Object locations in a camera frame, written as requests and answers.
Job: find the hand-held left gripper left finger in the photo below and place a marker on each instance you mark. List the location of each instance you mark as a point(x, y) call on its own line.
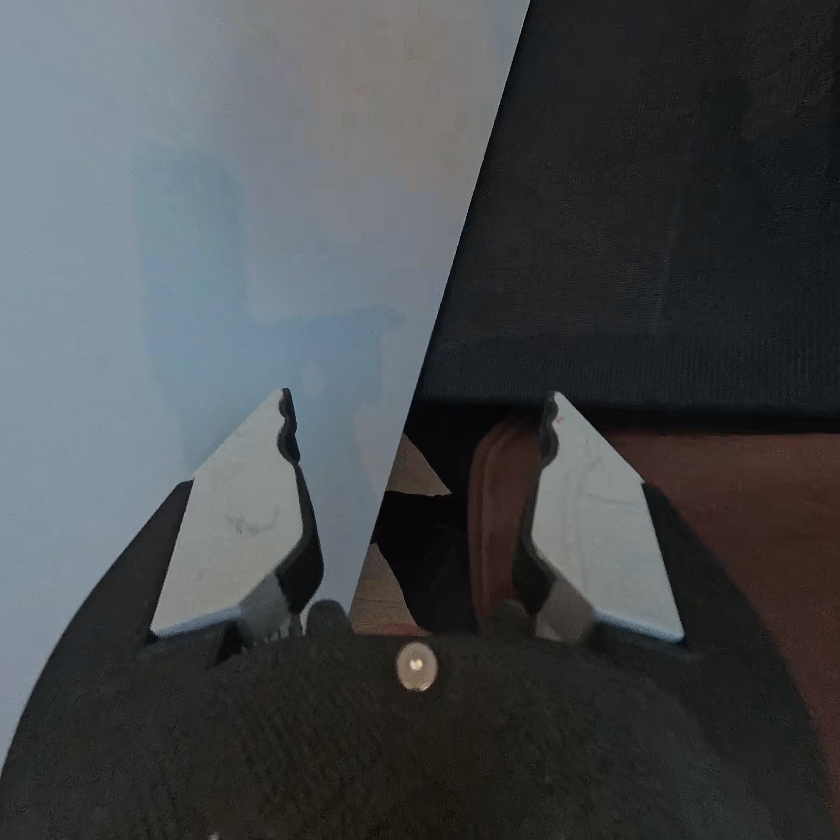
point(236, 525)

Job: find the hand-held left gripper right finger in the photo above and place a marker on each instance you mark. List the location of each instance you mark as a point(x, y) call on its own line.
point(597, 531)

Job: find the person's dark trousered leg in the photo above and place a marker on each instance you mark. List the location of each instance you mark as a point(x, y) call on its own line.
point(426, 558)

